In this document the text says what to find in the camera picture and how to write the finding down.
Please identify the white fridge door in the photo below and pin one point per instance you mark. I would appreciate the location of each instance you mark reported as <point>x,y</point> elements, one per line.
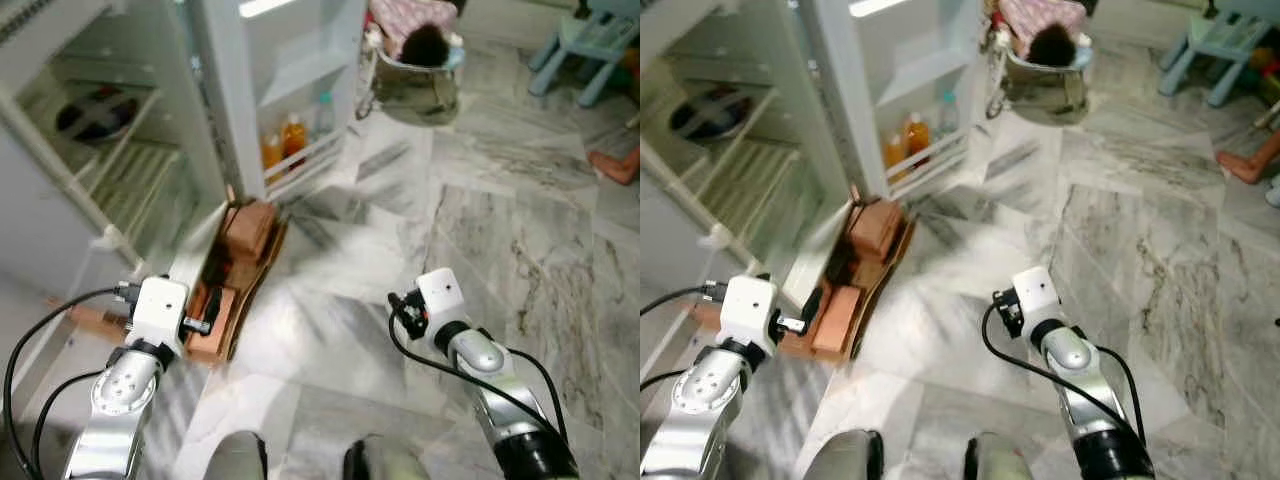
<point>225,90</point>
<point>835,90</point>

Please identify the grey left robot leg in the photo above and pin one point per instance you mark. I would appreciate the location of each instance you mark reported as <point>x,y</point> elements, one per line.
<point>238,460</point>
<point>840,460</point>

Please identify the white fridge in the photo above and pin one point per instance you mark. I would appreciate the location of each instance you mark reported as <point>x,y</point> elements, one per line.
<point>665,225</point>
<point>30,215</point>

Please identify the person's bare leg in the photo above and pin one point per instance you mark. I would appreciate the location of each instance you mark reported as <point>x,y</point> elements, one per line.
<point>618,165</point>
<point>1250,160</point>

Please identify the olive baby bouncer seat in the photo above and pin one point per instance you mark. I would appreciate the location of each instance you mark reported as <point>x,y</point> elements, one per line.
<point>1045,97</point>
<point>415,95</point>

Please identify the grey robot leg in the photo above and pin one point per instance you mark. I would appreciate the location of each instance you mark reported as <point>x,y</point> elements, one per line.
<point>1000,462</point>
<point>392,462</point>
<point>238,460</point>
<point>840,460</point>

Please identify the red brick stack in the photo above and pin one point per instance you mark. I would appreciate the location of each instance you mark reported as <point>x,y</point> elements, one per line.
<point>215,340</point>
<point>875,227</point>
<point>250,230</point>
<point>835,322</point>

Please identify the clear water bottle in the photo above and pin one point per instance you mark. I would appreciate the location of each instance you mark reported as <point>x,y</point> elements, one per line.
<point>323,113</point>
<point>947,113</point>

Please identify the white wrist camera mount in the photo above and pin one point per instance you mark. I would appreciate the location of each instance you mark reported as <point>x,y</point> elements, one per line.
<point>160,310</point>
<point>440,293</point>
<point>748,310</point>
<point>1035,292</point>

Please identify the light blue plastic chair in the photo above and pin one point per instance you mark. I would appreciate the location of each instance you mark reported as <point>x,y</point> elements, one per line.
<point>590,42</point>
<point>1215,42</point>

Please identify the grey right robot leg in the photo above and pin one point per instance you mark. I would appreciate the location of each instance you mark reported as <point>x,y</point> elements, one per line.
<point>1000,462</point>
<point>392,462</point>

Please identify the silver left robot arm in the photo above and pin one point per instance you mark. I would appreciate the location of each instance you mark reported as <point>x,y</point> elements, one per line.
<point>125,392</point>
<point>705,395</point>

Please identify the child in pink clothes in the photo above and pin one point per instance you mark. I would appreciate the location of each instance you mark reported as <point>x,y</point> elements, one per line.
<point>418,28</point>
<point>1045,30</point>

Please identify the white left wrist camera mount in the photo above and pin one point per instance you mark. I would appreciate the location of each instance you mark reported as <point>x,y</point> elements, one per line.
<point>160,310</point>
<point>748,310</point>

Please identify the clear crisper drawer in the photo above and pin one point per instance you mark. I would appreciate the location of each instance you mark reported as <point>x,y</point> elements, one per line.
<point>185,230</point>
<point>800,235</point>

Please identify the orange juice bottle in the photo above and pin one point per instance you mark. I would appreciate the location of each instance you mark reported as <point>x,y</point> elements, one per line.
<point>895,153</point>
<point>293,136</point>
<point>272,152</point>
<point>916,136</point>

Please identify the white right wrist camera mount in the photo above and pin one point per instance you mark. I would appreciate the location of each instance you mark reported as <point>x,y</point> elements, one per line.
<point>1035,292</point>
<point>440,293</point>

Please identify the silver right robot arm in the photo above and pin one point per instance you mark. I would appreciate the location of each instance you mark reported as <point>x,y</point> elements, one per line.
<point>478,352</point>
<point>1068,352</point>

